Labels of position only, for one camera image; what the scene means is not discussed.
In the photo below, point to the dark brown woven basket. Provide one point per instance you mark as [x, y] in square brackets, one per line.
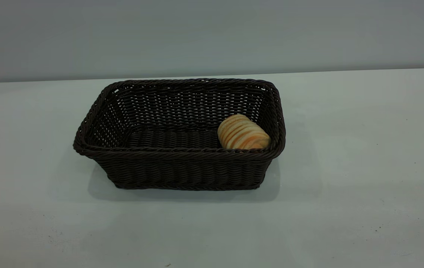
[182, 171]

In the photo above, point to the striped orange bread roll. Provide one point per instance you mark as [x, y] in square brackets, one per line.
[243, 134]

